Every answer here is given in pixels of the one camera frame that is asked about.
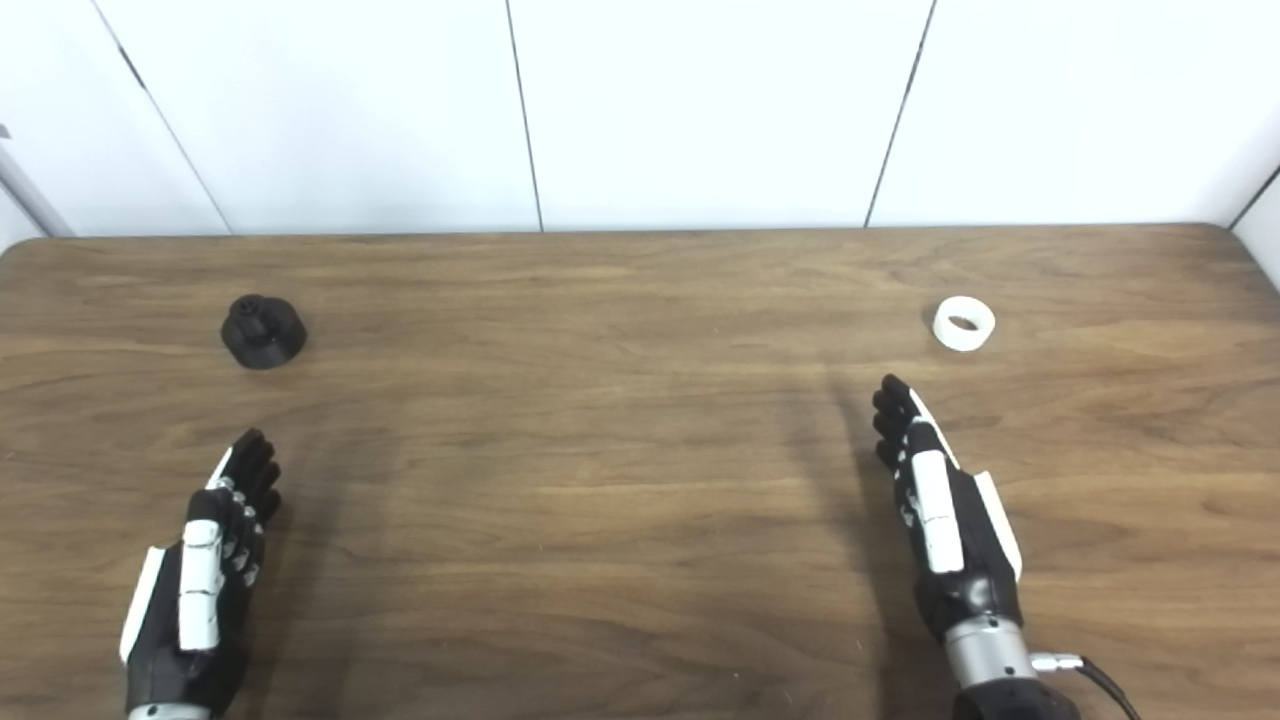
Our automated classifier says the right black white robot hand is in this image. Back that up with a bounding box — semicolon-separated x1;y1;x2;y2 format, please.
872;374;1023;642

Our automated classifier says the white ring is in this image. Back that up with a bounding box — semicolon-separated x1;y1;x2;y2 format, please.
933;296;997;353

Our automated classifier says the grey wall corner post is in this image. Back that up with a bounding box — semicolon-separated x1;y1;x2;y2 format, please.
0;125;77;239

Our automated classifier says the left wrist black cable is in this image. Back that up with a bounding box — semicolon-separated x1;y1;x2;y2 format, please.
1030;652;1143;720

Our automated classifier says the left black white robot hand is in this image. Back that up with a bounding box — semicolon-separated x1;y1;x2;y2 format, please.
120;428;283;715

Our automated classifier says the round black part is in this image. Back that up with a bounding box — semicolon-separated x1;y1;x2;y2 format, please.
220;294;308;371

